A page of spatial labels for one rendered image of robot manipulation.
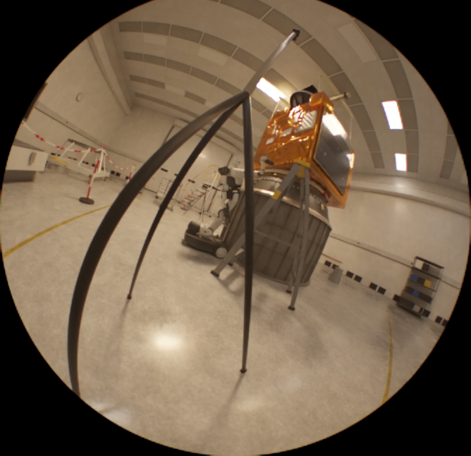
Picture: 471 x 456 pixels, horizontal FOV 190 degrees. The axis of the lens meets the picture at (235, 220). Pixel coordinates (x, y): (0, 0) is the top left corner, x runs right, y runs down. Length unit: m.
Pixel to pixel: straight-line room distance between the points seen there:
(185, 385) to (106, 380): 0.32
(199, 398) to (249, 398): 0.22
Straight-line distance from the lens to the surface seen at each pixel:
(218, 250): 2.07
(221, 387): 0.79
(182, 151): 9.98
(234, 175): 2.13
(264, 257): 2.16
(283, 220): 2.13
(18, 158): 2.93
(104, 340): 0.81
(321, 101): 3.19
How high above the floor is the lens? 0.71
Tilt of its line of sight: 3 degrees down
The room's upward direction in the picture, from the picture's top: 23 degrees clockwise
